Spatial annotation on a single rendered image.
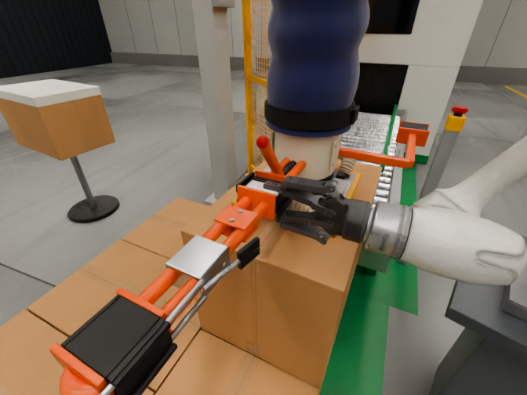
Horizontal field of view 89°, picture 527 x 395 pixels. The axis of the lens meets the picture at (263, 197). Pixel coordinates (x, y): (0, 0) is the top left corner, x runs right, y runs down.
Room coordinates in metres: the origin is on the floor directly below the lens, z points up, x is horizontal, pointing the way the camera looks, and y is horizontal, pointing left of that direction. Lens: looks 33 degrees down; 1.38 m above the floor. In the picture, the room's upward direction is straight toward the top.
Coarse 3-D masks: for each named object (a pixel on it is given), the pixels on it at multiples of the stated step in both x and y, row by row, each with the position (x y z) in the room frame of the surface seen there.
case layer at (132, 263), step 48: (144, 240) 0.93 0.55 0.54; (96, 288) 0.66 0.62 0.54; (144, 288) 0.66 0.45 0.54; (0, 336) 0.48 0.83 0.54; (48, 336) 0.48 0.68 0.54; (192, 336) 0.48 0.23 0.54; (0, 384) 0.34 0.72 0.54; (48, 384) 0.34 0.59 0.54; (192, 384) 0.34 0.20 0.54; (240, 384) 0.34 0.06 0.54; (288, 384) 0.34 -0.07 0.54
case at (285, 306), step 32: (192, 224) 0.53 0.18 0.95; (256, 224) 0.53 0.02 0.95; (256, 256) 0.42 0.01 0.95; (288, 256) 0.42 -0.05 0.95; (320, 256) 0.42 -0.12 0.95; (352, 256) 0.42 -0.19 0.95; (224, 288) 0.45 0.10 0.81; (256, 288) 0.41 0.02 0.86; (288, 288) 0.38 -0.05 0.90; (320, 288) 0.35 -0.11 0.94; (224, 320) 0.46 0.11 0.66; (256, 320) 0.41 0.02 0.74; (288, 320) 0.37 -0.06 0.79; (320, 320) 0.34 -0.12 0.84; (256, 352) 0.41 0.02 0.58; (288, 352) 0.37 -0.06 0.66; (320, 352) 0.34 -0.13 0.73; (320, 384) 0.33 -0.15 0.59
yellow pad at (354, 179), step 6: (336, 174) 0.72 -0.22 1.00; (342, 174) 0.71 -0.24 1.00; (354, 174) 0.76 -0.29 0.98; (360, 174) 0.77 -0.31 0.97; (348, 180) 0.72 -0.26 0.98; (354, 180) 0.73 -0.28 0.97; (348, 186) 0.69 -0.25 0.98; (354, 186) 0.69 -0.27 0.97; (348, 192) 0.66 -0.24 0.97; (348, 198) 0.62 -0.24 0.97
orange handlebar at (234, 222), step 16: (288, 160) 0.62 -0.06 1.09; (368, 160) 0.65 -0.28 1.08; (384, 160) 0.63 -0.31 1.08; (400, 160) 0.62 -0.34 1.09; (240, 208) 0.40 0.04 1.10; (256, 208) 0.40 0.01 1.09; (224, 224) 0.36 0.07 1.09; (240, 224) 0.35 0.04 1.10; (240, 240) 0.33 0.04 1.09; (160, 288) 0.23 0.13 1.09; (176, 304) 0.20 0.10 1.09; (64, 368) 0.13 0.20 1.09; (64, 384) 0.12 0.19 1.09; (80, 384) 0.12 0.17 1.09
